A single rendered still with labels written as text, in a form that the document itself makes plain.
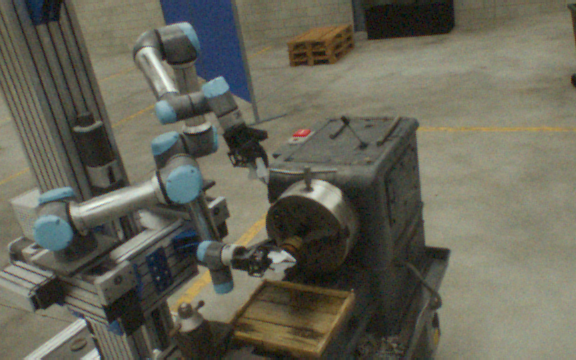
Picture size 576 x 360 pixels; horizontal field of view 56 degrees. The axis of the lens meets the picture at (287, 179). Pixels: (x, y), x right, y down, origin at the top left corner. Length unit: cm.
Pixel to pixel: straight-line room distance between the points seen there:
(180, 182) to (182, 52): 56
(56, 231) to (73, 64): 65
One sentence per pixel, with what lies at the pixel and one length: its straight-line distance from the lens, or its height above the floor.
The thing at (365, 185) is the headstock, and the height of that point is 121.
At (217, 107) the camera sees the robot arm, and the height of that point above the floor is 159.
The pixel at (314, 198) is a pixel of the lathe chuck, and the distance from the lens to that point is 179.
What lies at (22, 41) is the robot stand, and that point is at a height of 186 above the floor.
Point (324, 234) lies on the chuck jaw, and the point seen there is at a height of 111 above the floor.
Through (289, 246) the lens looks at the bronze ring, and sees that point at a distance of 177.
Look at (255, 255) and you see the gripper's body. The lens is 176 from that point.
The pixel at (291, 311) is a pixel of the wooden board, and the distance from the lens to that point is 187.
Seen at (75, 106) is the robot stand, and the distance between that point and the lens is 213.
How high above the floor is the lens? 201
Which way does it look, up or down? 23 degrees down
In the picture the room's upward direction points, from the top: 11 degrees counter-clockwise
